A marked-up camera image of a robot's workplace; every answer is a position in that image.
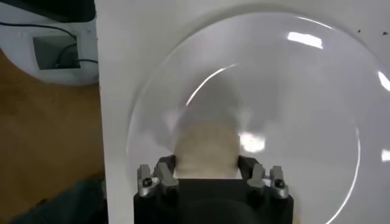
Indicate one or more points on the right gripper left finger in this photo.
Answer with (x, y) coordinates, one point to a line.
(166, 176)

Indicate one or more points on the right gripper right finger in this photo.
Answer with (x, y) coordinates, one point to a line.
(256, 176)

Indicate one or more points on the white steamed baozi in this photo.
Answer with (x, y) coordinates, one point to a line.
(207, 149)

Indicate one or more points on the robot base body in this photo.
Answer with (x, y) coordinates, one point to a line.
(18, 61)

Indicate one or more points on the white round plate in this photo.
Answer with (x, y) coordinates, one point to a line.
(289, 91)

